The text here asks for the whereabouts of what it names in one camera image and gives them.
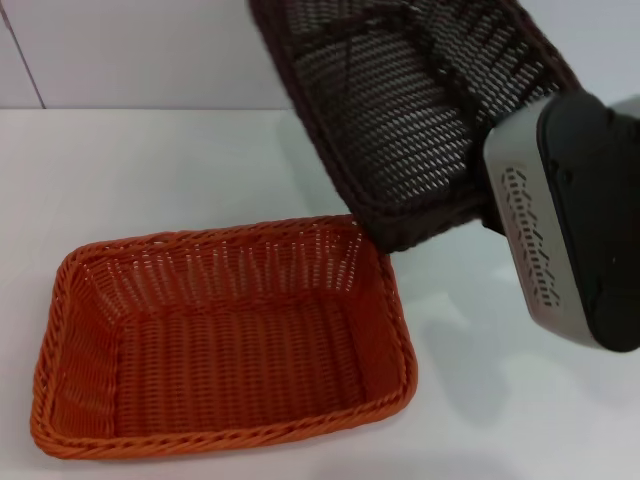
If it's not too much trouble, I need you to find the orange woven wicker basket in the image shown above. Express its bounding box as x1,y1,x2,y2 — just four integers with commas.
29,213,419,457

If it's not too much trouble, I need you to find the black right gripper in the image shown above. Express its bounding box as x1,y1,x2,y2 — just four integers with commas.
477,212,504,240

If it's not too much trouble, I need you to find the grey black wrist camera box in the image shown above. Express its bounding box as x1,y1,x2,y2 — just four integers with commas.
480,92,640,354

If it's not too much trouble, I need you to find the dark brown woven wicker basket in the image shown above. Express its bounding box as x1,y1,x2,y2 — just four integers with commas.
248,0,581,255

